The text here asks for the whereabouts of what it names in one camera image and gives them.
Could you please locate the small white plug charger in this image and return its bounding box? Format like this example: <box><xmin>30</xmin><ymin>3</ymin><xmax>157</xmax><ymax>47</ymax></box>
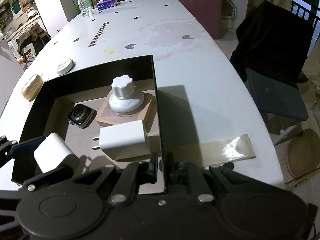
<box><xmin>34</xmin><ymin>132</ymin><xmax>80</xmax><ymax>173</ymax></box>

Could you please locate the large white charger block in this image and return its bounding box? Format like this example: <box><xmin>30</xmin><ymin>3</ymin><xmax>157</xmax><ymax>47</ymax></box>
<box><xmin>92</xmin><ymin>120</ymin><xmax>151</xmax><ymax>161</ymax></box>

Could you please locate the square wooden coaster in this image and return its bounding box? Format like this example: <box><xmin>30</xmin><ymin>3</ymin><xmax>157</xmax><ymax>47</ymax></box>
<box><xmin>95</xmin><ymin>91</ymin><xmax>157</xmax><ymax>132</ymax></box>

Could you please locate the black smartwatch body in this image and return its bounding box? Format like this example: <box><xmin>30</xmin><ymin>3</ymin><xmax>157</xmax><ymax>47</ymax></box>
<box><xmin>67</xmin><ymin>103</ymin><xmax>97</xmax><ymax>129</ymax></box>

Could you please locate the black cardboard box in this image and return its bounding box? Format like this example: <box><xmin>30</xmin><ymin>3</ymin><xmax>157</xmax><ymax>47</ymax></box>
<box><xmin>12</xmin><ymin>55</ymin><xmax>157</xmax><ymax>184</ymax></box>

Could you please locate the beige earbuds case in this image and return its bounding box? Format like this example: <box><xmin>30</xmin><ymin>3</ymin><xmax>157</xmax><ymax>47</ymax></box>
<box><xmin>21</xmin><ymin>74</ymin><xmax>44</xmax><ymax>101</ymax></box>

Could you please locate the white suction knob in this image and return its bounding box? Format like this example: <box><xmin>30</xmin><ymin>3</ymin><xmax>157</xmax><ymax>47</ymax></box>
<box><xmin>108</xmin><ymin>75</ymin><xmax>144</xmax><ymax>114</ymax></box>

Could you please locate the white round tape tin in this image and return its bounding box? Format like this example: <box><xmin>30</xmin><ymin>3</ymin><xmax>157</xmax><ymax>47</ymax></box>
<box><xmin>56</xmin><ymin>59</ymin><xmax>74</xmax><ymax>76</ymax></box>

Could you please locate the clear tape strip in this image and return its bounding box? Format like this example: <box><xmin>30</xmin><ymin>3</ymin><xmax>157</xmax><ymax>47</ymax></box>
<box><xmin>170</xmin><ymin>134</ymin><xmax>255</xmax><ymax>167</ymax></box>

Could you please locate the round brown stool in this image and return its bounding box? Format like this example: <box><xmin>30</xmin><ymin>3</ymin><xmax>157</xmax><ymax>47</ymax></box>
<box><xmin>285</xmin><ymin>128</ymin><xmax>319</xmax><ymax>179</ymax></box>

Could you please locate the black chair with bag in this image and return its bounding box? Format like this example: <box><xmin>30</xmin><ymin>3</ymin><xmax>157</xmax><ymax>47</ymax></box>
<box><xmin>15</xmin><ymin>23</ymin><xmax>50</xmax><ymax>64</ymax></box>

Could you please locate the black office chair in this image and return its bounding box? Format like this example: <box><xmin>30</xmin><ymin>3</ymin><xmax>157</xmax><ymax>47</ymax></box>
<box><xmin>230</xmin><ymin>1</ymin><xmax>312</xmax><ymax>145</ymax></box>

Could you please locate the clear water bottle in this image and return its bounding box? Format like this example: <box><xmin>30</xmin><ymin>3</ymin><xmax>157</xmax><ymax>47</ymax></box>
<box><xmin>77</xmin><ymin>0</ymin><xmax>92</xmax><ymax>17</ymax></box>

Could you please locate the blue tissue pack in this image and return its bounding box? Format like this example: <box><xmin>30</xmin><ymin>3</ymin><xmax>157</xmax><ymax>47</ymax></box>
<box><xmin>97</xmin><ymin>0</ymin><xmax>117</xmax><ymax>11</ymax></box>

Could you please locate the pink upholstered chair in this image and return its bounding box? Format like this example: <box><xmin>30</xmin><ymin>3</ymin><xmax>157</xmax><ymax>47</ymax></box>
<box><xmin>179</xmin><ymin>0</ymin><xmax>222</xmax><ymax>39</ymax></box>

